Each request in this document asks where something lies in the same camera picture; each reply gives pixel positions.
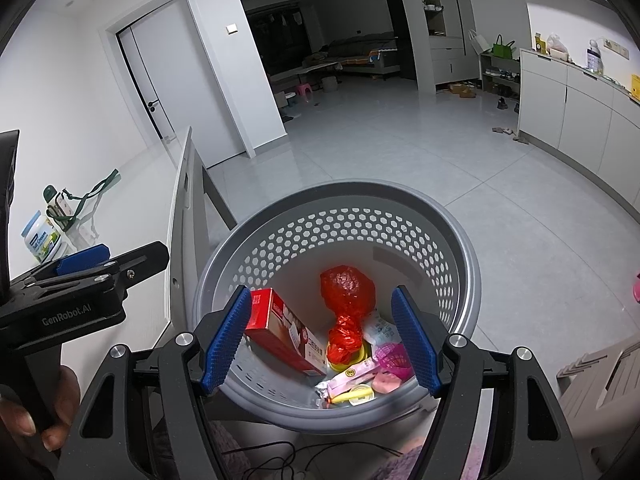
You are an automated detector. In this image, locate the red cardboard box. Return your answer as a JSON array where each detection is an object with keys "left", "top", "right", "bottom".
[{"left": 245, "top": 287, "right": 328, "bottom": 378}]

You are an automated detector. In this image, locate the white door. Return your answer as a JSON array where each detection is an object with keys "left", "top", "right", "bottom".
[{"left": 116, "top": 0, "right": 246, "bottom": 171}]

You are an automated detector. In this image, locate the beige plastic stool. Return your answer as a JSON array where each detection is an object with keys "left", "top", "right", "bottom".
[{"left": 556, "top": 335, "right": 640, "bottom": 461}]

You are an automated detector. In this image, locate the pink pig toy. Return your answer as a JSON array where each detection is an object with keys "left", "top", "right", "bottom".
[{"left": 370, "top": 370, "right": 403, "bottom": 393}]

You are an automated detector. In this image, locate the water bottle with green strap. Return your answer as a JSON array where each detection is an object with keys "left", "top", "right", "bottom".
[{"left": 42, "top": 169, "right": 121, "bottom": 233}]

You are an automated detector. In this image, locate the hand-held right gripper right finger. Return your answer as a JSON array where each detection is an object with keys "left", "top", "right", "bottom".
[{"left": 392, "top": 286, "right": 583, "bottom": 480}]

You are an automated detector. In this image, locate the pink plastic shuttlecock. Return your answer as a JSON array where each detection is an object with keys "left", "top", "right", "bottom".
[{"left": 372, "top": 342, "right": 416, "bottom": 381}]

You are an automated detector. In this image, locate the black cable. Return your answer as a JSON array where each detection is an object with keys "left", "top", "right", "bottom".
[{"left": 220, "top": 440, "right": 401, "bottom": 480}]

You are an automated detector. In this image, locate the shoe rack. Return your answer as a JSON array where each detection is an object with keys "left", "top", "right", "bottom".
[{"left": 479, "top": 50, "right": 521, "bottom": 96}]

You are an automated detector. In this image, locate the grey perforated basket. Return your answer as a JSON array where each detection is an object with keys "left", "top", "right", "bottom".
[{"left": 192, "top": 179, "right": 482, "bottom": 433}]

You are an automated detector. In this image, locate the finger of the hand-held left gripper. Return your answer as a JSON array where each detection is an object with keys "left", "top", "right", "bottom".
[
  {"left": 97, "top": 241, "right": 171, "bottom": 287},
  {"left": 55, "top": 244, "right": 111, "bottom": 276}
]

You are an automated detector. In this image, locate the pink orange snack packet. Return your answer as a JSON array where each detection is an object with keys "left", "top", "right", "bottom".
[{"left": 315, "top": 362, "right": 381, "bottom": 401}]

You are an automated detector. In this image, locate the built-in wall shelf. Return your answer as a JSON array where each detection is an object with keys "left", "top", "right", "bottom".
[{"left": 410, "top": 0, "right": 466, "bottom": 86}]

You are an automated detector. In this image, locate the milk powder can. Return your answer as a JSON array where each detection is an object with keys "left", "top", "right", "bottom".
[{"left": 20, "top": 210, "right": 63, "bottom": 263}]

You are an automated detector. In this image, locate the dark sofa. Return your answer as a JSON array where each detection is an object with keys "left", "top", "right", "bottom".
[{"left": 320, "top": 32, "right": 401, "bottom": 73}]

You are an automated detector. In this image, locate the yellow plastic ring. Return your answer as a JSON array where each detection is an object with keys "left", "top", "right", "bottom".
[{"left": 327, "top": 342, "right": 373, "bottom": 373}]

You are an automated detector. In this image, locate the red plastic bag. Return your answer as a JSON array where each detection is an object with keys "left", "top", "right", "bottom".
[{"left": 320, "top": 264, "right": 377, "bottom": 366}]

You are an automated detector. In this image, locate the white floor cabinet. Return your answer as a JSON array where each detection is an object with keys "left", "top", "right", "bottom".
[{"left": 515, "top": 47, "right": 640, "bottom": 201}]

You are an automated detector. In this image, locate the yellow foam dart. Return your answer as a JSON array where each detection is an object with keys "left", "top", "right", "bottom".
[{"left": 330, "top": 385, "right": 373, "bottom": 406}]

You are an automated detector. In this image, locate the blue white wrapper packet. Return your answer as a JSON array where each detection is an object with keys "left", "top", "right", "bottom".
[{"left": 362, "top": 310, "right": 401, "bottom": 348}]

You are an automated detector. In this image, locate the pink fuzzy cloth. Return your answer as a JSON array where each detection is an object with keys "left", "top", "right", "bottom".
[{"left": 370, "top": 445, "right": 426, "bottom": 480}]

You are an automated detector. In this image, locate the person's left hand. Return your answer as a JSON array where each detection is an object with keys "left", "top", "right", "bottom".
[{"left": 0, "top": 366, "right": 82, "bottom": 463}]

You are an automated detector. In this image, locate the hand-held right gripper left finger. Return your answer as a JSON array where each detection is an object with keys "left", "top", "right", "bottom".
[{"left": 55, "top": 286, "right": 252, "bottom": 480}]

